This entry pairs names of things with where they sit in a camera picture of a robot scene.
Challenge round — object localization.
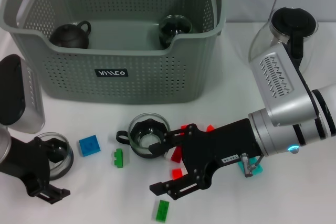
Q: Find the teal square building block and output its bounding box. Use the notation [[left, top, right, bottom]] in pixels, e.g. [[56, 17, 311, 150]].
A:
[[237, 155, 264, 179]]

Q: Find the small green building block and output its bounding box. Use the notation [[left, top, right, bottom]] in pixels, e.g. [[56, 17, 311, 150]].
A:
[[112, 148, 124, 169]]

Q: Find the glass teapot with black lid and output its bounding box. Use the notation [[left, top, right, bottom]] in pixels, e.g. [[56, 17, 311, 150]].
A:
[[249, 6, 319, 78]]

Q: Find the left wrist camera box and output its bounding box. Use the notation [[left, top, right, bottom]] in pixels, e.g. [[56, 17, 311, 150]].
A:
[[0, 54, 46, 133]]

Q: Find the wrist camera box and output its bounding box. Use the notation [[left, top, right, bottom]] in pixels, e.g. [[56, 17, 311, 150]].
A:
[[248, 43, 317, 127], [0, 54, 46, 133]]

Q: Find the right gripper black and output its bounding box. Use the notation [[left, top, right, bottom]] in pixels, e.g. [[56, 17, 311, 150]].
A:
[[148, 118, 263, 200]]

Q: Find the grey perforated plastic storage bin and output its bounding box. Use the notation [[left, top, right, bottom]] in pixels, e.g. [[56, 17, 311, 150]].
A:
[[0, 0, 228, 104]]

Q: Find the blue square building block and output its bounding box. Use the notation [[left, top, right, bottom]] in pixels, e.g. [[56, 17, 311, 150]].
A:
[[78, 134, 101, 157]]

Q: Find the long green building block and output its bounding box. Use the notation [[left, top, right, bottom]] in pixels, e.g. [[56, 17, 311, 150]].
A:
[[155, 199, 170, 222]]

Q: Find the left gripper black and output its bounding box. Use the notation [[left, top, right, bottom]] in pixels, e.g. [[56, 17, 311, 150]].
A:
[[0, 137, 71, 205]]

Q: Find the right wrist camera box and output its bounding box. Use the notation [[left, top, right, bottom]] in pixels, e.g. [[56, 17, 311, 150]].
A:
[[248, 43, 317, 127]]

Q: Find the right gripper cable with connector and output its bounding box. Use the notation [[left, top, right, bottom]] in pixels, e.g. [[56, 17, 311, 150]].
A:
[[241, 152, 265, 178]]

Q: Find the dark brown clay teapot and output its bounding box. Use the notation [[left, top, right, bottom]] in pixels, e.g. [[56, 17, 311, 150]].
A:
[[49, 20, 92, 49]]

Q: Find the glass teacup with black base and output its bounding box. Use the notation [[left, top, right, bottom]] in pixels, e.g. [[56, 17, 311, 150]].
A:
[[116, 113, 171, 159], [158, 15, 193, 49], [33, 132, 75, 182]]

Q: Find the long dark red block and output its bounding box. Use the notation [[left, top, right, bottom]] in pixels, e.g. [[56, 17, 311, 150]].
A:
[[170, 146, 184, 163]]

